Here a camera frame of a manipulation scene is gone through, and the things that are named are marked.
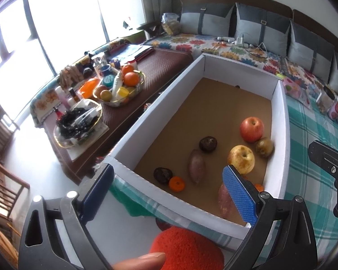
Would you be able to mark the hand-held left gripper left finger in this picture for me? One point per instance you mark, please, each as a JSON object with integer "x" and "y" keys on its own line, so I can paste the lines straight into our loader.
{"x": 100, "y": 192}

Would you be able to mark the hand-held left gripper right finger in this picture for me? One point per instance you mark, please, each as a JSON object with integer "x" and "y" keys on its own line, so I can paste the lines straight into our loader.
{"x": 238, "y": 194}

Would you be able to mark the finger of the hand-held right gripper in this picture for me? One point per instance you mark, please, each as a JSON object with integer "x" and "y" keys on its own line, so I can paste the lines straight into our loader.
{"x": 326, "y": 157}

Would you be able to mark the purple sweet potato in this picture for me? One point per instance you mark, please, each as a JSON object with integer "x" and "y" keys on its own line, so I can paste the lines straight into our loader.
{"x": 197, "y": 167}
{"x": 226, "y": 202}

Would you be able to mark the dark reddish tangerine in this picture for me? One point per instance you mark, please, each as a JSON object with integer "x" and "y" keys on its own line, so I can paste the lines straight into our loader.
{"x": 259, "y": 188}

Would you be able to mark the yellow apple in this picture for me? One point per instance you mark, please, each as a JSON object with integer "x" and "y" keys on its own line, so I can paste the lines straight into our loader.
{"x": 241, "y": 159}

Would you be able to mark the brown green pear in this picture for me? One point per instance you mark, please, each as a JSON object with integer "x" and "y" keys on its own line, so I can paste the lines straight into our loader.
{"x": 264, "y": 147}

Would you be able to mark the dark brown mangosteen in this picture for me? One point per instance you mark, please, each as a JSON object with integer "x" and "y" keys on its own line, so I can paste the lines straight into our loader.
{"x": 208, "y": 144}
{"x": 162, "y": 175}

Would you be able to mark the white cardboard box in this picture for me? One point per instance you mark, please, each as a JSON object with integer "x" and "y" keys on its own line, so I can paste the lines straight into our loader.
{"x": 281, "y": 118}

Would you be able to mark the bright orange tangerine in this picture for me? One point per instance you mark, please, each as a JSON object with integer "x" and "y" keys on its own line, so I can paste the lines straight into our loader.
{"x": 177, "y": 184}

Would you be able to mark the red apple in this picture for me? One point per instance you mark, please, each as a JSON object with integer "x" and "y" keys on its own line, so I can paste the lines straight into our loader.
{"x": 251, "y": 129}

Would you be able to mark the person's left hand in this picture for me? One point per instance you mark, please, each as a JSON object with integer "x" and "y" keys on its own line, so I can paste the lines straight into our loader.
{"x": 140, "y": 261}

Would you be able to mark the red label can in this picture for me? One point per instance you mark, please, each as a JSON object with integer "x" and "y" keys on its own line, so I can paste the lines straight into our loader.
{"x": 336, "y": 109}

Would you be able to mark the teal checked blanket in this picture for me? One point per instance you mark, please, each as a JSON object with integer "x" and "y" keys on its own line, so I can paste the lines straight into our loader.
{"x": 307, "y": 129}

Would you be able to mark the clear jar black lid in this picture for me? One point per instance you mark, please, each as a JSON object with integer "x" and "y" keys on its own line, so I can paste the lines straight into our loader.
{"x": 326, "y": 99}

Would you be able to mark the white paper sheet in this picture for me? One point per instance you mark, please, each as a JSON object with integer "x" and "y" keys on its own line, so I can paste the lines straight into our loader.
{"x": 87, "y": 149}

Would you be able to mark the white snack packet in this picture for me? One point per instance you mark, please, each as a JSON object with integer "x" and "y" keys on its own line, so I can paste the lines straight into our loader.
{"x": 304, "y": 98}

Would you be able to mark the glass bowl gold rim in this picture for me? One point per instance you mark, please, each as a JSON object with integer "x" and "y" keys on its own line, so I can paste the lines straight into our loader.
{"x": 135, "y": 92}
{"x": 62, "y": 140}

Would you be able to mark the pink snack packet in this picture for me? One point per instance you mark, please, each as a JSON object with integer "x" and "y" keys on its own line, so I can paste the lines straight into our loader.
{"x": 291, "y": 88}

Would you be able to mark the red sponge ball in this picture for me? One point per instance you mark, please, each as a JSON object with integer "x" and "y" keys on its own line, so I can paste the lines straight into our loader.
{"x": 191, "y": 247}

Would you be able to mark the small red bottle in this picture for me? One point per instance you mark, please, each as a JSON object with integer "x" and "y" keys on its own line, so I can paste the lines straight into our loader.
{"x": 58, "y": 113}

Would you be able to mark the small brown bottle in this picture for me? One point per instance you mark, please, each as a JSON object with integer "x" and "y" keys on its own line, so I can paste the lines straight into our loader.
{"x": 74, "y": 95}

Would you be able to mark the pink bottle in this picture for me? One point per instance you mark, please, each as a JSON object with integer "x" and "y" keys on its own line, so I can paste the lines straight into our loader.
{"x": 62, "y": 97}

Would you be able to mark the orange packet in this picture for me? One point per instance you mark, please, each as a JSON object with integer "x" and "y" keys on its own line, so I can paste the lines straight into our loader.
{"x": 89, "y": 88}

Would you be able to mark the white plastic bottle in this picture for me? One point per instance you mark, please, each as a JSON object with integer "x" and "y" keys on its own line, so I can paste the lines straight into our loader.
{"x": 117, "y": 83}

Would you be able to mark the teal round tin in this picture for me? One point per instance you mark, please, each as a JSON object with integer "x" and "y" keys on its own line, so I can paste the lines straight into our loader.
{"x": 107, "y": 80}

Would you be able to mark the large orange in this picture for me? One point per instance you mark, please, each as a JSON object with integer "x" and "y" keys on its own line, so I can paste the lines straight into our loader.
{"x": 127, "y": 69}
{"x": 132, "y": 79}

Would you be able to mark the pile of wooden pieces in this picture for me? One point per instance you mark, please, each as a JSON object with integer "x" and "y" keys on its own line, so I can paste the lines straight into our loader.
{"x": 71, "y": 74}

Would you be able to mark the blue mug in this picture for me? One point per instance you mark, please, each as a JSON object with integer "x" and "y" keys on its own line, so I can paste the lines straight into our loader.
{"x": 104, "y": 71}

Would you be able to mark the clear glass cup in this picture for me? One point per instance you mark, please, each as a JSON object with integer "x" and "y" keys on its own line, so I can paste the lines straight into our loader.
{"x": 98, "y": 60}

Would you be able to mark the brown side table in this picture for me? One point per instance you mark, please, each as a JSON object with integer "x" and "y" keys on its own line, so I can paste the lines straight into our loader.
{"x": 157, "y": 67}

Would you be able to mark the white charger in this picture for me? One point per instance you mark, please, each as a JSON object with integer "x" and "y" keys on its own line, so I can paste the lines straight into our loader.
{"x": 240, "y": 40}

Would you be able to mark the stack of papers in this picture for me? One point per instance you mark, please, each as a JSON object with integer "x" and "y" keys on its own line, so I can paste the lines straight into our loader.
{"x": 135, "y": 52}

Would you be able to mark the white power strip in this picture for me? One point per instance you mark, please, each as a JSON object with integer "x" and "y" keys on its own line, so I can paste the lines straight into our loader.
{"x": 228, "y": 38}

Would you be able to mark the dark wooden chair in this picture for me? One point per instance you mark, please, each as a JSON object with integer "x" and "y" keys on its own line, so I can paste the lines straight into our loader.
{"x": 148, "y": 28}

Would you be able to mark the window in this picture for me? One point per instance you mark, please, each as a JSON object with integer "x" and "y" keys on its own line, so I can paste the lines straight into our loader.
{"x": 59, "y": 19}

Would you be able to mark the clear plastic snack bag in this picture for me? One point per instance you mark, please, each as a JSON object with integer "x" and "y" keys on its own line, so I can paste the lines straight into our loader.
{"x": 171, "y": 24}

